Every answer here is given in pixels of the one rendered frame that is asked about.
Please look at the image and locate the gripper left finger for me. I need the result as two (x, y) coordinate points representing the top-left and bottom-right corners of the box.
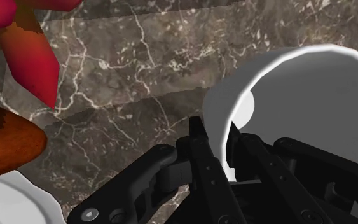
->
(67, 116), (248, 224)

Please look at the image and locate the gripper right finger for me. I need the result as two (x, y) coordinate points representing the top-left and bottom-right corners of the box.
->
(226, 121), (358, 224)

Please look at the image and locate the white cup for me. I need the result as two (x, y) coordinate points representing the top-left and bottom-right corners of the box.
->
(202, 44), (358, 224)

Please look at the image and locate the white round dish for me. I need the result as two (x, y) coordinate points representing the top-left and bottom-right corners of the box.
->
(0, 169), (67, 224)

